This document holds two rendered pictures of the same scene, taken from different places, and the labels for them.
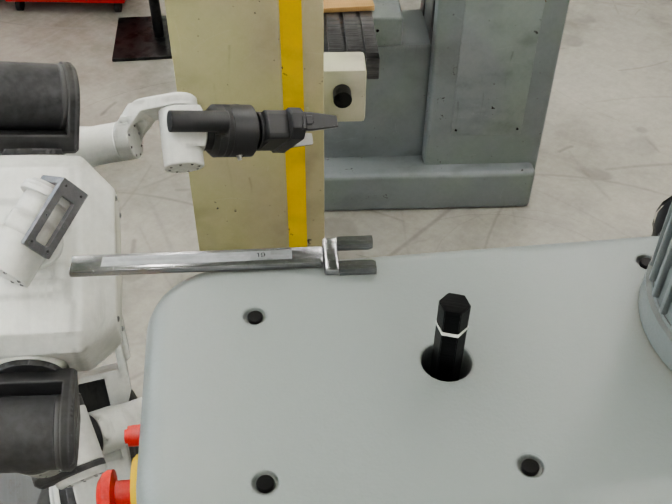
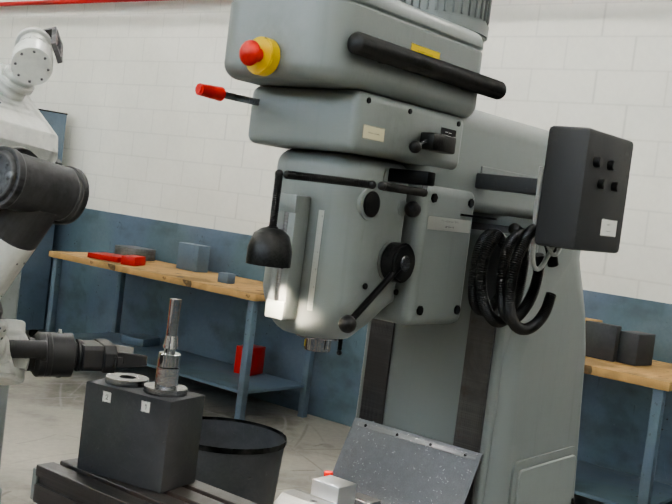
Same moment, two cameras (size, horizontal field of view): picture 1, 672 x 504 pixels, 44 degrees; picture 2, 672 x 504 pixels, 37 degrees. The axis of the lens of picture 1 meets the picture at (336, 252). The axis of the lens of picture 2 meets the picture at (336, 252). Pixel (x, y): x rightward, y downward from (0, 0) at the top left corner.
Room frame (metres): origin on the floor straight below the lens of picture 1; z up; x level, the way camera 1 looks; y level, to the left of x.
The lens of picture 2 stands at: (-0.86, 1.17, 1.55)
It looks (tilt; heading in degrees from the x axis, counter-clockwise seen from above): 3 degrees down; 315
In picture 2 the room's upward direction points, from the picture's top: 7 degrees clockwise
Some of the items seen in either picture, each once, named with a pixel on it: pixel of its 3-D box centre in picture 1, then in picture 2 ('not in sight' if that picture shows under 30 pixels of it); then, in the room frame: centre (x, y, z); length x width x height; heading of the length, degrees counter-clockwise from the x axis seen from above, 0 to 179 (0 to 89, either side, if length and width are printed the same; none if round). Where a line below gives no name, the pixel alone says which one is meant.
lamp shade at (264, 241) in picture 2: not in sight; (270, 245); (0.33, 0.11, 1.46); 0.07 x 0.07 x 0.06
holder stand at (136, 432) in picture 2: not in sight; (141, 428); (0.84, -0.04, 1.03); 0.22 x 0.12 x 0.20; 18
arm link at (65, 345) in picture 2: not in sight; (80, 353); (0.87, 0.10, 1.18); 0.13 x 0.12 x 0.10; 161
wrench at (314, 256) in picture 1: (223, 260); not in sight; (0.49, 0.09, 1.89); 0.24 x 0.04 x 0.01; 94
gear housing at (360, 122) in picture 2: not in sight; (359, 129); (0.40, -0.12, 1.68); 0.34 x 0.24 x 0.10; 97
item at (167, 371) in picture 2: not in sight; (167, 371); (0.80, -0.06, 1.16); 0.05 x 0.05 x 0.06
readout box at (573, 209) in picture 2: not in sight; (588, 191); (0.10, -0.42, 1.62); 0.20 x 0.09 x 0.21; 97
